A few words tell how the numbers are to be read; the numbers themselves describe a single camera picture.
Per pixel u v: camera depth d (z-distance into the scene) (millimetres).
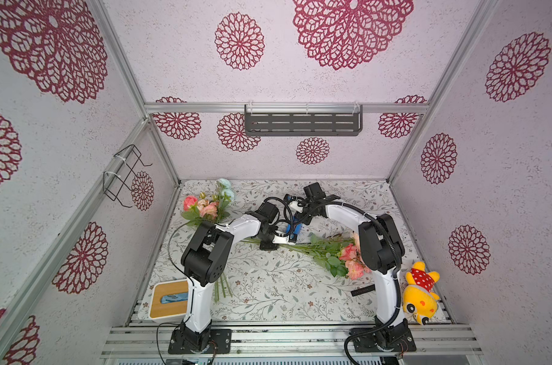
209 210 997
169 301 785
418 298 751
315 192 816
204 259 528
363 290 845
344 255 832
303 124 1001
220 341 741
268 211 811
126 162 785
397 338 659
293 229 972
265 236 822
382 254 557
